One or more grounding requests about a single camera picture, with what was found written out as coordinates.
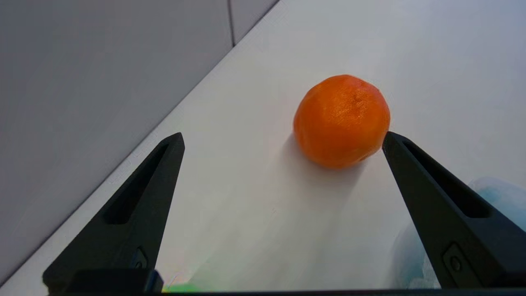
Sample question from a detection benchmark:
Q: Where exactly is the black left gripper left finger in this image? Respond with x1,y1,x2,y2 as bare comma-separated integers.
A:
42,132,185,291

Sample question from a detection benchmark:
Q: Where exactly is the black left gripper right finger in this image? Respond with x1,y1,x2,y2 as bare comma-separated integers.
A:
382,132,526,288

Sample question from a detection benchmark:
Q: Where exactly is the orange fruit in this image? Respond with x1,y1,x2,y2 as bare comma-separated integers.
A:
293,74,391,169

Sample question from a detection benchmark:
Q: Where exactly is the light blue mesh bath loofah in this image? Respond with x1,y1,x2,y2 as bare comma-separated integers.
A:
388,177,526,289

